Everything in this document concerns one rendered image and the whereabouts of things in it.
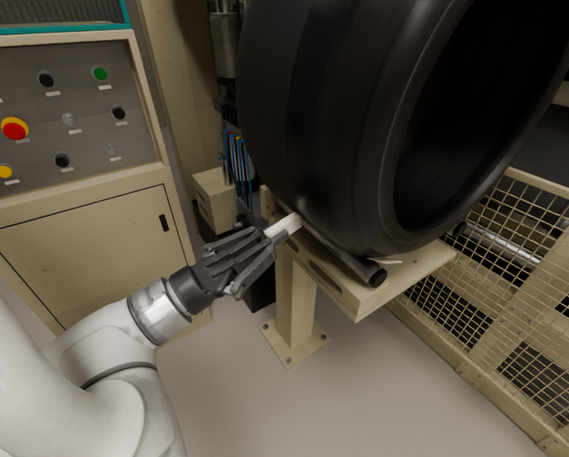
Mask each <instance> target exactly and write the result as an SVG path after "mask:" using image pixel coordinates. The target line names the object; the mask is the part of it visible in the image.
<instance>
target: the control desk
mask: <svg viewBox="0 0 569 457"><path fill-rule="evenodd" d="M195 264H196V260H195V256H194V253H193V250H192V246H191V241H190V237H189V233H188V229H187V227H186V223H185V219H184V216H183V213H182V209H181V203H180V200H179V196H178V193H177V190H176V186H175V183H174V179H173V176H172V170H171V166H170V163H169V159H168V155H167V152H166V149H165V145H164V141H163V138H162V132H161V129H160V125H159V122H158V118H157V115H156V111H155V108H154V105H153V101H152V96H151V92H150V88H149V84H148V82H147V78H146V74H145V71H144V68H143V64H142V58H141V55H140V51H139V48H138V44H137V41H136V37H135V34H134V30H132V29H115V30H96V31H77V32H57V33H38V34H0V276H1V277H2V278H3V279H4V280H5V282H6V283H7V284H8V285H9V286H10V287H11V288H12V289H13V290H14V292H15V293H16V294H17V295H18V296H20V297H21V298H22V299H23V301H24V302H25V303H26V304H27V305H28V306H29V307H30V308H31V309H32V311H33V312H34V313H35V314H36V315H37V316H38V317H39V318H40V320H41V321H42V322H43V323H44V324H45V325H46V326H47V327H48V328H49V330H50V331H51V332H52V333H53V334H54V335H55V336H56V337H58V336H59V335H60V334H62V333H63V332H64V331H66V330H67V329H68V328H70V327H71V326H73V325H74V324H76V323H77V322H79V321H80V320H82V319H83V318H85V317H87V316H89V315H90V314H91V313H93V312H95V311H96V310H98V309H100V308H102V307H104V306H107V305H109V304H111V303H115V302H118V301H120V300H123V299H125V298H126V297H128V296H130V295H131V294H132V293H133V292H135V291H138V290H139V289H141V288H143V287H145V286H146V285H148V284H150V283H151V282H153V280H155V279H156V278H158V277H164V278H166V279H167V280H168V281H169V277H170V275H172V274H173V273H175V272H176V271H178V270H179V269H181V268H183V267H185V266H193V265H195Z"/></svg>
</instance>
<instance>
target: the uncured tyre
mask: <svg viewBox="0 0 569 457"><path fill-rule="evenodd" d="M568 70H569V0H249V2H248V5H247V9H246V12H245V15H244V19H243V23H242V28H241V31H240V40H239V46H238V53H237V62H236V77H235V92H236V105H237V113H238V119H239V125H240V132H241V136H242V139H243V141H244V144H245V147H246V150H247V152H248V154H249V156H250V159H251V161H252V163H253V165H254V167H255V170H256V171H257V172H258V174H259V176H260V178H261V180H262V181H263V183H264V184H265V185H266V187H267V188H268V189H269V190H270V191H271V192H272V193H273V194H274V195H275V196H276V197H277V198H278V199H279V200H281V201H282V202H283V203H284V204H285V205H286V206H288V207H289V208H290V209H291V210H293V211H297V212H298V213H299V214H300V215H301V218H302V219H303V220H304V221H306V222H307V223H308V224H309V225H310V226H311V227H313V228H314V229H315V230H316V231H317V232H318V233H319V234H320V235H321V236H322V237H324V238H325V239H326V240H327V241H329V242H330V243H331V244H333V245H334V246H336V247H338V248H342V249H344V250H346V251H348V252H350V253H353V254H355V255H358V256H361V257H366V258H376V257H384V256H391V255H397V254H404V253H408V252H411V251H414V250H417V249H419V248H422V247H424V246H425V245H427V244H429V243H431V242H432V241H434V240H436V239H437V238H439V237H441V236H442V235H443V234H445V233H446V232H447V231H449V230H450V229H451V228H452V227H454V226H455V224H456V223H458V222H459V221H460V220H461V219H462V218H463V217H464V216H465V215H466V214H467V213H468V212H469V211H470V210H471V209H472V208H473V207H474V206H475V205H476V204H477V203H478V202H479V201H480V200H481V199H482V198H483V197H484V196H485V195H486V193H487V192H488V191H489V190H491V189H492V188H493V186H494V185H495V184H496V183H497V181H498V180H499V179H500V178H501V176H502V175H503V174H504V173H505V171H506V170H507V168H508V167H509V166H510V164H511V163H512V162H513V160H514V159H515V157H516V156H517V155H518V153H519V152H520V150H521V149H522V148H523V147H524V146H525V144H526V142H527V141H528V139H529V138H530V136H531V135H532V133H533V132H534V130H535V128H536V126H537V125H538V123H539V122H540V121H541V119H542V118H543V116H544V114H545V112H546V110H547V109H548V107H549V105H550V103H551V102H552V100H553V98H554V97H555V95H556V93H557V91H558V89H559V87H560V86H561V84H562V82H563V80H564V78H565V76H566V74H567V72H568Z"/></svg>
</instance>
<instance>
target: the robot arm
mask: <svg viewBox="0 0 569 457"><path fill-rule="evenodd" d="M302 226H303V222H302V218H301V215H300V214H299V213H298V212H297V211H294V212H293V213H291V214H289V215H288V216H287V217H286V218H284V219H282V220H281V221H279V222H278V221H276V222H274V223H272V224H271V225H270V226H268V227H266V228H265V229H262V227H257V229H255V227H249V228H246V229H244V230H242V231H239V232H237V233H235V234H232V235H230V236H228V237H226V238H223V239H221V240H218V241H216V242H212V243H207V244H204V245H202V249H203V250H204V252H203V257H202V258H200V259H199V260H198V261H197V263H196V264H195V265H193V266H185V267H183V268H181V269H179V270H178V271H176V272H175V273H173V274H172V275H170V277H169V281H168V280H167V279H166V278H164V277H158V278H156V279H155V280H153V282H151V283H150V284H148V285H146V286H145V287H143V288H141V289H139V290H138V291H135V292H133V293H132V294H131V295H130V296H128V297H126V298H125V299H123V300H120V301H118V302H115V303H111V304H109V305H107V306H104V307H102V308H100V309H98V310H96V311H95V312H93V313H91V314H90V315H89V316H87V317H85V318H83V319H82V320H80V321H79V322H77V323H76V324H74V325H73V326H71V327H70V328H68V329H67V330H66V331H64V332H63V333H62V334H60V335H59V336H58V337H56V338H55V340H54V341H53V342H51V343H50V344H49V345H48V346H47V347H46V348H45V349H44V350H43V351H42V350H41V349H40V348H39V346H38V345H37V344H36V342H35V341H34V339H33V338H32V337H31V336H30V335H29V333H28V332H27V330H26V329H25V327H24V326H23V324H22V323H21V322H20V320H19V319H18V317H17V316H16V315H15V313H14V312H13V310H12V309H11V307H10V306H9V305H8V304H7V303H6V301H5V300H4V298H3V297H2V295H1V294H0V449H2V450H3V451H5V452H7V453H8V454H10V455H12V456H13V457H187V451H186V447H185V443H184V440H183V436H182V433H181V427H180V424H179V421H178V418H177V415H176V412H175V410H174V407H173V405H172V401H171V398H170V396H169V394H168V392H167V390H166V388H165V387H164V385H163V383H162V380H161V378H160V376H159V373H158V369H157V364H156V351H155V350H156V349H157V348H158V347H159V346H161V345H162V344H165V343H166V342H168V341H169V339H171V338H172V337H174V336H175V335H177V334H179V333H180V332H181V331H182V330H183V329H185V328H186V327H188V326H189V325H190V324H191V322H192V318H191V315H193V316H197V315H198V314H199V313H200V312H201V311H203V310H204V309H206V308H207V307H209V306H210V305H212V302H213V300H214V299H216V298H220V297H224V296H225V295H227V296H231V297H234V298H235V299H236V300H237V301H240V300H242V298H243V296H244V294H245V292H246V290H247V289H248V288H249V287H250V285H251V284H252V283H253V282H254V281H255V280H256V279H257V278H258V277H259V276H260V275H261V274H262V273H263V272H264V271H265V270H266V269H267V268H268V267H269V266H270V265H271V264H272V263H273V262H274V261H275V260H276V259H277V255H276V250H275V248H276V247H277V246H278V245H280V244H281V243H282V242H284V241H285V240H287V239H288V238H289V235H290V234H291V233H293V232H294V231H296V230H297V229H299V228H301V227H302ZM227 259H228V260H227ZM234 279H235V281H233V280H234Z"/></svg>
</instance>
